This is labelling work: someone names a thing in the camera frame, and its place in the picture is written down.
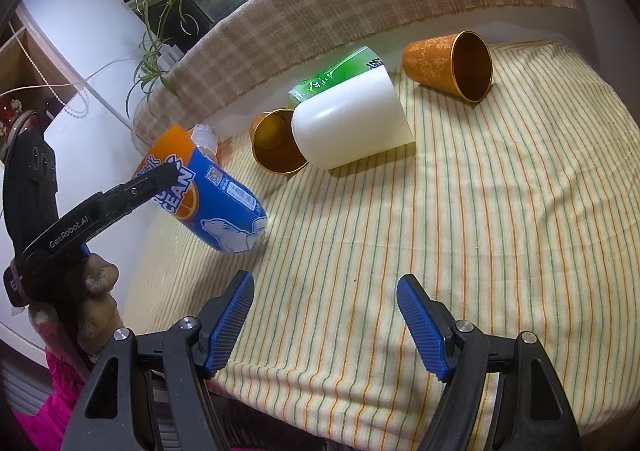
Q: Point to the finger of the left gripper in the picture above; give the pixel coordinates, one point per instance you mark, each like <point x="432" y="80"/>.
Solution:
<point x="106" y="208"/>

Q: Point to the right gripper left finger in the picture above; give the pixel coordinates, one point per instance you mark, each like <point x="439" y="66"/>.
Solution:
<point x="116" y="409"/>

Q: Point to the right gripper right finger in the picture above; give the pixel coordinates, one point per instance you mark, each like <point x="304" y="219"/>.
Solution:
<point x="531" y="410"/>

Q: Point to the blue orange Arctic Ocean cup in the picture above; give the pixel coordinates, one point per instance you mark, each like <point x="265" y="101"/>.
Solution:
<point x="205" y="199"/>

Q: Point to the red pink grapefruit cup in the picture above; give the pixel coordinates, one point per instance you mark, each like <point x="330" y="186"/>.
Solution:
<point x="217" y="150"/>

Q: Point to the white plastic cup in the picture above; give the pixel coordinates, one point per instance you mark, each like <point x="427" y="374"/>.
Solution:
<point x="351" y="121"/>

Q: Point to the green paper cup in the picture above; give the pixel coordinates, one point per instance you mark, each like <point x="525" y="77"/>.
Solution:
<point x="360" y="60"/>

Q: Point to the orange paper cup far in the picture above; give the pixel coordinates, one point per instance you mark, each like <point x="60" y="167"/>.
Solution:
<point x="458" y="65"/>

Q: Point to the left hand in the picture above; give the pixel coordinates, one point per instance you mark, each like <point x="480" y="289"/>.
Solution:
<point x="90" y="287"/>

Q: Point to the red white ceramic vase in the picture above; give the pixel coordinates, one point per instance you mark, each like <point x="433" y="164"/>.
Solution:
<point x="10" y="110"/>

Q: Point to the striped yellow table cloth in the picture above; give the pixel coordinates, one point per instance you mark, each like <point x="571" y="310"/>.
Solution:
<point x="520" y="213"/>

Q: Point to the beige plaid cloth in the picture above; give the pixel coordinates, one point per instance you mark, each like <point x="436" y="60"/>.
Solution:
<point x="264" y="38"/>

